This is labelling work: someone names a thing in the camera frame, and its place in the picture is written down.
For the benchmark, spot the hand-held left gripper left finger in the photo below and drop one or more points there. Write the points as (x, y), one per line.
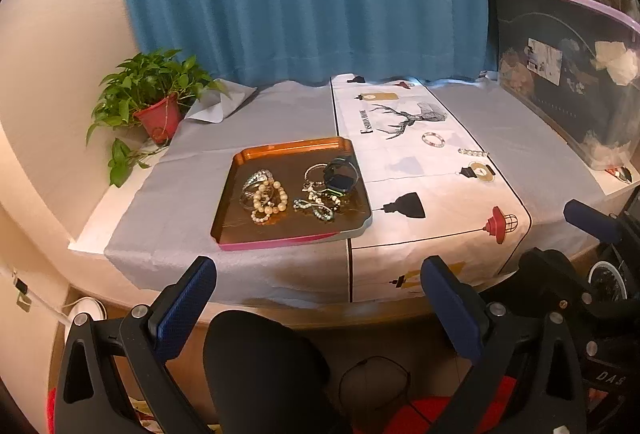
(187, 299)

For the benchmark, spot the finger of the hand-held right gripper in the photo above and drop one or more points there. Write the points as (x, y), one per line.
(550, 274)
(590, 219)

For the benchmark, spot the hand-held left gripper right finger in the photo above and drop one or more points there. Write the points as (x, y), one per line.
(450, 299)

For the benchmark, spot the orange metal tray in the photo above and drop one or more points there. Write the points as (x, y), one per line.
(235, 224)

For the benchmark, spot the black green watch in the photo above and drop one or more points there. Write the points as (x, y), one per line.
(340, 179)

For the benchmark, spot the small red green trinket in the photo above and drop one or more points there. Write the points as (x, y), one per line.
(620, 174)

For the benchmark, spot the grey table cloth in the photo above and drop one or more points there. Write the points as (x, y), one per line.
(175, 214)

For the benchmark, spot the white round base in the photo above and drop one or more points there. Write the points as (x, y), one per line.
(87, 309)

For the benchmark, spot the black chair back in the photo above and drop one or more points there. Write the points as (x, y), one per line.
(265, 364)

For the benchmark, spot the white printed table runner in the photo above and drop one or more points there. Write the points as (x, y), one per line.
(440, 194)

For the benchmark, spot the red cushion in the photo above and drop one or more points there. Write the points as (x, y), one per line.
(425, 414)

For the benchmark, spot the clear storage box purple lid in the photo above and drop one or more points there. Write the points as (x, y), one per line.
(565, 89)

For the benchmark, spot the round beaded bangle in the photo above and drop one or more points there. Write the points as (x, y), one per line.
(425, 135)

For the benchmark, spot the red cloth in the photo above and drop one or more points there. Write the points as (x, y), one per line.
(54, 414)

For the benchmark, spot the potted plant in red pot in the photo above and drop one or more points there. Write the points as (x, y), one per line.
(160, 117)

